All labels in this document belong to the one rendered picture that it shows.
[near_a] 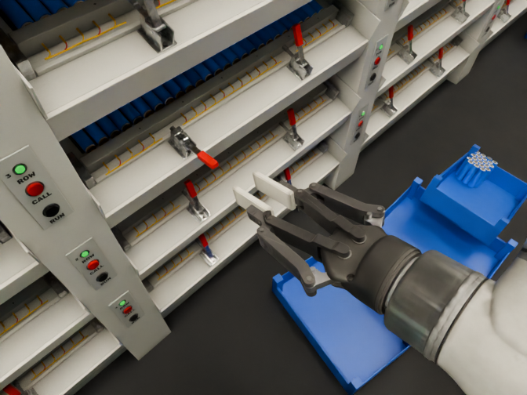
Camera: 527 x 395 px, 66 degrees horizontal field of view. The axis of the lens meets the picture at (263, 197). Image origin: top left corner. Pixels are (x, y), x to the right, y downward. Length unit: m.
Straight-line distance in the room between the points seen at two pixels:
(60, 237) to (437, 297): 0.45
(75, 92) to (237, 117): 0.29
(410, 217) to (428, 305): 0.87
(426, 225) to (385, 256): 0.84
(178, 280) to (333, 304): 0.39
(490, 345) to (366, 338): 0.70
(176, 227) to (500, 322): 0.58
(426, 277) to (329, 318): 0.68
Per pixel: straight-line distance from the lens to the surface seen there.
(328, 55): 0.83
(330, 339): 1.03
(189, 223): 0.79
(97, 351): 0.94
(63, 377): 0.95
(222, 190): 0.82
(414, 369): 1.07
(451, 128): 1.53
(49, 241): 0.59
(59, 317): 0.77
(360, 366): 1.03
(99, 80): 0.50
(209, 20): 0.56
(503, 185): 1.41
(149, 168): 0.64
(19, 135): 0.47
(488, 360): 0.37
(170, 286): 0.94
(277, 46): 0.77
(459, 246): 1.24
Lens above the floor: 0.98
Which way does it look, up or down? 55 degrees down
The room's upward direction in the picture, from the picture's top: straight up
